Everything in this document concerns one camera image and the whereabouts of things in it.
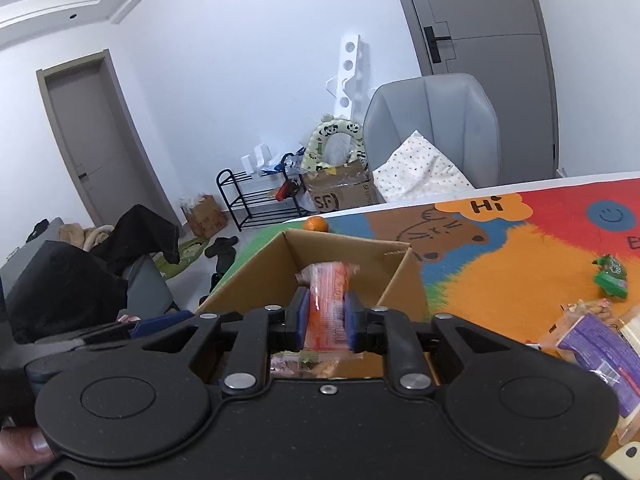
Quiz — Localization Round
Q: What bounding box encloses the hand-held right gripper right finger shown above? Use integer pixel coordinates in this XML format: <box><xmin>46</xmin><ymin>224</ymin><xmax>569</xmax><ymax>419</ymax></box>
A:
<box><xmin>344</xmin><ymin>291</ymin><xmax>506</xmax><ymax>394</ymax></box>

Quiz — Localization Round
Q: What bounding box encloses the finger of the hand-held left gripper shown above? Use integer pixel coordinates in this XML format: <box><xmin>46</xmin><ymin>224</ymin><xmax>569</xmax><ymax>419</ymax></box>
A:
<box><xmin>117</xmin><ymin>311</ymin><xmax>199</xmax><ymax>339</ymax></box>

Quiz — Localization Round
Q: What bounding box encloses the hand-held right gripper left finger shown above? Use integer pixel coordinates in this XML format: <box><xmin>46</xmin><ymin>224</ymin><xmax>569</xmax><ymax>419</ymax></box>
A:
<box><xmin>142</xmin><ymin>287</ymin><xmax>311</xmax><ymax>392</ymax></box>

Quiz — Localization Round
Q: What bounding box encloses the orange clear snack packet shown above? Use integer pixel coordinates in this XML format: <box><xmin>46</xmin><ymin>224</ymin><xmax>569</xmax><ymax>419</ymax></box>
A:
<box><xmin>295</xmin><ymin>261</ymin><xmax>364</xmax><ymax>356</ymax></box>

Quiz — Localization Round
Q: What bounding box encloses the clear biscuit packet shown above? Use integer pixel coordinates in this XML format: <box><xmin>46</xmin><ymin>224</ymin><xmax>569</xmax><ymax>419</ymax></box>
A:
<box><xmin>549</xmin><ymin>298</ymin><xmax>614</xmax><ymax>349</ymax></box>

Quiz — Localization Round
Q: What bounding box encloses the purple snack packet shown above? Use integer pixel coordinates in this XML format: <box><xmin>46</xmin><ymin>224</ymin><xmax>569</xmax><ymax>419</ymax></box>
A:
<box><xmin>555</xmin><ymin>312</ymin><xmax>640</xmax><ymax>419</ymax></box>

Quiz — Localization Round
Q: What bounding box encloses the green snack packet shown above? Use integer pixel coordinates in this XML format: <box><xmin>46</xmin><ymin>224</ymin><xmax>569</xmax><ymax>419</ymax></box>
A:
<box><xmin>593</xmin><ymin>255</ymin><xmax>630</xmax><ymax>301</ymax></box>

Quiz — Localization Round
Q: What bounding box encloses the person's left hand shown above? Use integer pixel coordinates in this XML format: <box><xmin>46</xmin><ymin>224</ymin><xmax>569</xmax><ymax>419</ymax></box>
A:
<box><xmin>0</xmin><ymin>426</ymin><xmax>54</xmax><ymax>480</ymax></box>

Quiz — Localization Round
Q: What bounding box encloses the grey sofa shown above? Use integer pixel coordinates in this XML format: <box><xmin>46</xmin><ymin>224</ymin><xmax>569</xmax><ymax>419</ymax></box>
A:
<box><xmin>0</xmin><ymin>217</ymin><xmax>182</xmax><ymax>346</ymax></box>

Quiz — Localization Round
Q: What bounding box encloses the green floor mat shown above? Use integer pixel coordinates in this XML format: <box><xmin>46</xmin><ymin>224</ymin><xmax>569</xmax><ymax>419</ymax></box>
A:
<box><xmin>152</xmin><ymin>236</ymin><xmax>212</xmax><ymax>280</ymax></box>

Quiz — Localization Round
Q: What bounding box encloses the black cloth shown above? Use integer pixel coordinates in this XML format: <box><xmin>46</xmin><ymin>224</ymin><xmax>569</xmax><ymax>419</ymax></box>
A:
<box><xmin>0</xmin><ymin>204</ymin><xmax>181</xmax><ymax>345</ymax></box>

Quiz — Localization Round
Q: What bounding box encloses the black slipper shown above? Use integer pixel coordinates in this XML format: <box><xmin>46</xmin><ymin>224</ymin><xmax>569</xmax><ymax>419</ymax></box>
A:
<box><xmin>204</xmin><ymin>235</ymin><xmax>240</xmax><ymax>260</ymax></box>
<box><xmin>209</xmin><ymin>252</ymin><xmax>237</xmax><ymax>293</ymax></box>

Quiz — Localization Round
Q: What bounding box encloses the small brown cardboard box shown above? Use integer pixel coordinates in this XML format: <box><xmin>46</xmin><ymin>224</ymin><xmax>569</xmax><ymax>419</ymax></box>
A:
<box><xmin>181</xmin><ymin>194</ymin><xmax>227</xmax><ymax>237</ymax></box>

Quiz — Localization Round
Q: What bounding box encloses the taped cardboard box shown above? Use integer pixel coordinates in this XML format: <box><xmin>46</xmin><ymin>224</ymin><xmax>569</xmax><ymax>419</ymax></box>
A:
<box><xmin>302</xmin><ymin>160</ymin><xmax>376</xmax><ymax>214</ymax></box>

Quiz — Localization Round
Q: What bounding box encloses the white dotted cushion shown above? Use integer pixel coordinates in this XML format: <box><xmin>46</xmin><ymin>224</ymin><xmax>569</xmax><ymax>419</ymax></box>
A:
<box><xmin>372</xmin><ymin>130</ymin><xmax>476</xmax><ymax>204</ymax></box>

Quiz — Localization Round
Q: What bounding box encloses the colourful cartoon table mat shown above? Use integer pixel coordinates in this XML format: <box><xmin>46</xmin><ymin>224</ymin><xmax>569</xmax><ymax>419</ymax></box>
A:
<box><xmin>220</xmin><ymin>177</ymin><xmax>640</xmax><ymax>466</ymax></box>

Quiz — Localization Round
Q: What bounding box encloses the grey padded chair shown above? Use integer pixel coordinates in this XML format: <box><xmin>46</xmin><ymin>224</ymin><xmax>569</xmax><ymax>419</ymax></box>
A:
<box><xmin>364</xmin><ymin>73</ymin><xmax>501</xmax><ymax>202</ymax></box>

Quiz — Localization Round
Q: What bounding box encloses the white perforated rack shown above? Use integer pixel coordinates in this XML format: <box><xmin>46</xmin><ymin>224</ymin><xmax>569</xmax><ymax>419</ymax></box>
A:
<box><xmin>325</xmin><ymin>35</ymin><xmax>373</xmax><ymax>120</ymax></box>

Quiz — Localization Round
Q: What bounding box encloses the black wire shoe rack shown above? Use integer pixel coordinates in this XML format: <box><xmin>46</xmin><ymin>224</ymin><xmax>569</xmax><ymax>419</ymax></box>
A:
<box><xmin>216</xmin><ymin>166</ymin><xmax>312</xmax><ymax>232</ymax></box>

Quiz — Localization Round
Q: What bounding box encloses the inflatable panda ring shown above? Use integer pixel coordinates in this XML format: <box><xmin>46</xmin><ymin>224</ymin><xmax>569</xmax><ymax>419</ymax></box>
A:
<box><xmin>301</xmin><ymin>116</ymin><xmax>369</xmax><ymax>177</ymax></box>

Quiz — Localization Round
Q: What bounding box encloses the grey door brown frame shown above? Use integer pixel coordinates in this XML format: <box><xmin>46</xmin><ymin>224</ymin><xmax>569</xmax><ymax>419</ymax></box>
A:
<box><xmin>36</xmin><ymin>49</ymin><xmax>182</xmax><ymax>231</ymax></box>

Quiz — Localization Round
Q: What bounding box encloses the black door handle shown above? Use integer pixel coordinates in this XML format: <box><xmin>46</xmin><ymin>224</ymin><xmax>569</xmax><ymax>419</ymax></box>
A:
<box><xmin>423</xmin><ymin>25</ymin><xmax>452</xmax><ymax>64</ymax></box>

